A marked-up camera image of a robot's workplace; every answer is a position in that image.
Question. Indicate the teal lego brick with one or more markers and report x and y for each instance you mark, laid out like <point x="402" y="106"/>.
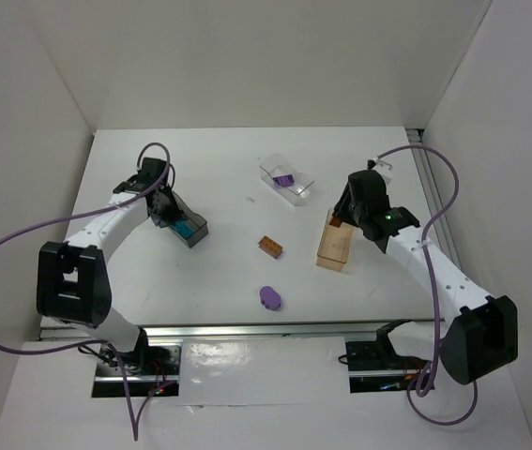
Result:
<point x="181" y="228"/>
<point x="194" y="233"/>

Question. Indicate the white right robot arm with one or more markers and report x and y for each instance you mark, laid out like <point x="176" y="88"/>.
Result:
<point x="478" y="332"/>

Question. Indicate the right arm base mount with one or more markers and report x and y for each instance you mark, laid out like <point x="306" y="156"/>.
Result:
<point x="374" y="366"/>

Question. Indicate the orange lego brick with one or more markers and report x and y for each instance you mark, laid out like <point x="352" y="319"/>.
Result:
<point x="270" y="247"/>

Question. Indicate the smoky grey plastic container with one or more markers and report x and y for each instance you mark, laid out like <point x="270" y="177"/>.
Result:
<point x="178" y="210"/>

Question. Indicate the clear plastic container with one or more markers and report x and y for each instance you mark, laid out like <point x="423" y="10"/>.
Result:
<point x="295" y="187"/>

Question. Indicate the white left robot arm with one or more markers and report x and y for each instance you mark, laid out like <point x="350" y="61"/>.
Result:
<point x="73" y="283"/>

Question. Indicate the purple rounded lego piece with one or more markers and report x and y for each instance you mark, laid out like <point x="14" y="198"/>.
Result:
<point x="269" y="298"/>

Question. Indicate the aluminium front rail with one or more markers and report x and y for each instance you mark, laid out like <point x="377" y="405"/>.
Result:
<point x="351" y="330"/>

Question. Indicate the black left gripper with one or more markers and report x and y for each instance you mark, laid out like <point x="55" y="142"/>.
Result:
<point x="167" y="212"/>

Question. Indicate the purple rectangular lego brick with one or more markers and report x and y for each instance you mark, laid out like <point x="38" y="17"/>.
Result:
<point x="284" y="181"/>

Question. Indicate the amber plastic container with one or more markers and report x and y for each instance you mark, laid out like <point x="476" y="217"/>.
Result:
<point x="334" y="246"/>

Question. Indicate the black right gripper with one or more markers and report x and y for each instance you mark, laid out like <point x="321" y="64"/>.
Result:
<point x="349" y="206"/>

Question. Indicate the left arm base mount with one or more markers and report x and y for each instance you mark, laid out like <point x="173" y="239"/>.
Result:
<point x="160" y="375"/>

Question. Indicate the aluminium side rail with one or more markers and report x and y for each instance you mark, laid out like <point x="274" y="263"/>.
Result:
<point x="424" y="161"/>

